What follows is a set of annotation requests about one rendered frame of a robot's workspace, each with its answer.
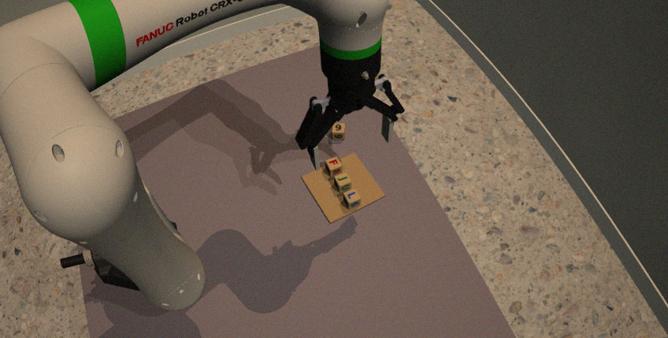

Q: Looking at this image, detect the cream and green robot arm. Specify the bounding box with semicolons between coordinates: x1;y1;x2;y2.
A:
0;0;389;311

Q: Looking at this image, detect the tan square mat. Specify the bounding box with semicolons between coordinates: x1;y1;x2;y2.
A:
302;153;385;223

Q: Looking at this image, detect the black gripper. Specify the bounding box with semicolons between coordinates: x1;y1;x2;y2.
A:
295;74;405;171

